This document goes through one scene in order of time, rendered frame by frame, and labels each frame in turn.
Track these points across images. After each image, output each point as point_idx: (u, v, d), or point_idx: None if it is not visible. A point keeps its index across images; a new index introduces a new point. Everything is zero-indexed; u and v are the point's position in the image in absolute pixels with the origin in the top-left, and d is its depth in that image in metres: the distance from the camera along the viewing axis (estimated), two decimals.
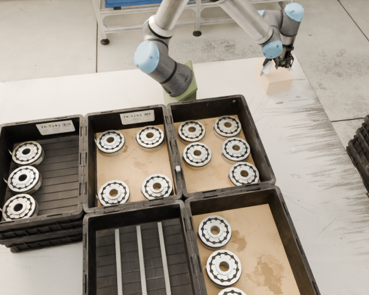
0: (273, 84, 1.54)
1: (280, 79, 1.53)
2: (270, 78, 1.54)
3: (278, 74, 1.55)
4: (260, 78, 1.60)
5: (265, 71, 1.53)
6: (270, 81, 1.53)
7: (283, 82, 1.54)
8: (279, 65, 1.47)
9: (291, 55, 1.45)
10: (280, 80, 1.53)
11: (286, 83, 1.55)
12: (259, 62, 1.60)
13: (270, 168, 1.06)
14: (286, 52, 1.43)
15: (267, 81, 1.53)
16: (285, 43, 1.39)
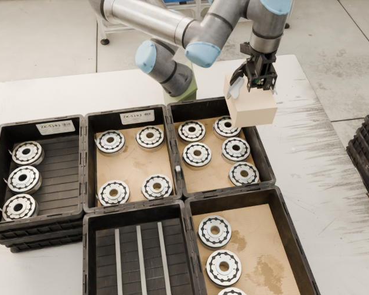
0: (244, 115, 0.96)
1: (256, 107, 0.95)
2: (240, 105, 0.96)
3: (255, 98, 0.98)
4: (229, 101, 1.03)
5: (233, 92, 0.95)
6: (240, 109, 0.95)
7: (262, 111, 0.96)
8: (252, 85, 0.89)
9: (273, 71, 0.87)
10: (256, 108, 0.95)
11: (266, 113, 0.97)
12: (228, 78, 1.03)
13: (270, 168, 1.06)
14: (263, 65, 0.85)
15: (236, 108, 0.95)
16: (261, 50, 0.81)
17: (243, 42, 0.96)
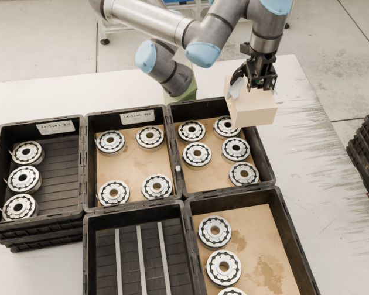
0: (244, 115, 0.96)
1: (256, 107, 0.95)
2: (240, 105, 0.96)
3: (255, 98, 0.98)
4: (229, 101, 1.03)
5: (233, 92, 0.96)
6: (240, 109, 0.95)
7: (262, 112, 0.96)
8: (252, 85, 0.89)
9: (273, 71, 0.88)
10: (256, 109, 0.95)
11: (266, 113, 0.97)
12: (228, 78, 1.03)
13: (270, 168, 1.06)
14: (263, 65, 0.85)
15: (236, 109, 0.96)
16: (261, 50, 0.81)
17: (243, 42, 0.96)
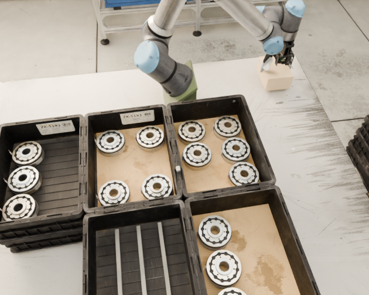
0: (272, 81, 1.52)
1: (280, 76, 1.52)
2: (269, 75, 1.52)
3: (279, 71, 1.54)
4: (261, 74, 1.59)
5: (265, 67, 1.52)
6: (270, 77, 1.51)
7: (283, 79, 1.52)
8: (279, 61, 1.45)
9: (291, 52, 1.44)
10: (279, 77, 1.51)
11: (286, 81, 1.53)
12: (260, 59, 1.59)
13: (270, 168, 1.06)
14: (286, 48, 1.42)
15: (267, 77, 1.52)
16: (285, 40, 1.37)
17: None
